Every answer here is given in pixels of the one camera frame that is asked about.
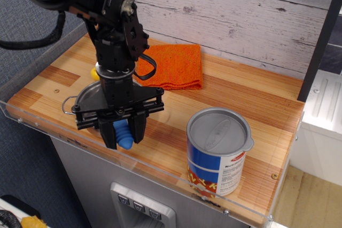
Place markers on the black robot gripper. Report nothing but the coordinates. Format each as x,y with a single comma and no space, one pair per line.
119,99

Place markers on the blue handled metal fork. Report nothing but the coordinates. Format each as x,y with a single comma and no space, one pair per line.
123,134

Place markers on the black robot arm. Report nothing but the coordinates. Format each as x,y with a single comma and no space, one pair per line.
112,25

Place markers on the small stainless steel pot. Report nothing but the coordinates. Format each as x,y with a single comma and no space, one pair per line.
89,119

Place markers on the grey toy fridge cabinet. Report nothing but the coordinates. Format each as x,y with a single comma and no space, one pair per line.
92,176

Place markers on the folded orange cloth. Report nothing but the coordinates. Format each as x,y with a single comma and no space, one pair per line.
178,67

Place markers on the silver ice dispenser panel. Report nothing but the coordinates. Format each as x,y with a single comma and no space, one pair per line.
137,210

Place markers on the blue labelled soup can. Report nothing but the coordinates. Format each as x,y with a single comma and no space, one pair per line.
218,140

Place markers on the black and yellow bag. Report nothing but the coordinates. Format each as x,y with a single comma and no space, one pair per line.
16,213

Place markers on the white ribbed appliance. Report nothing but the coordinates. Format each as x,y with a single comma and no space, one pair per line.
317,147

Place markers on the yellow handled white toy knife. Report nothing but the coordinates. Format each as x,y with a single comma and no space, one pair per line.
94,74

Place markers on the clear acrylic guard rail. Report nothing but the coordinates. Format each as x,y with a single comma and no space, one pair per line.
156,167

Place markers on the dark grey right post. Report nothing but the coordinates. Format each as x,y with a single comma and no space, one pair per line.
319,50

